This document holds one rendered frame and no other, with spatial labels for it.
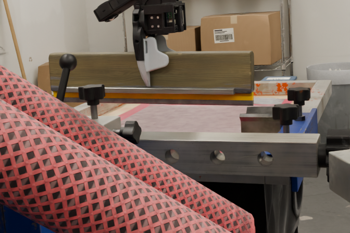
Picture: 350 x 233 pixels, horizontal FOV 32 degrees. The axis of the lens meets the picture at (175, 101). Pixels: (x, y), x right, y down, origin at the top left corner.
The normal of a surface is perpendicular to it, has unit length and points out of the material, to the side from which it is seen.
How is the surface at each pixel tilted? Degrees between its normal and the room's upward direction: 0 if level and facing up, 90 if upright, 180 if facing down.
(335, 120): 93
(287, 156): 90
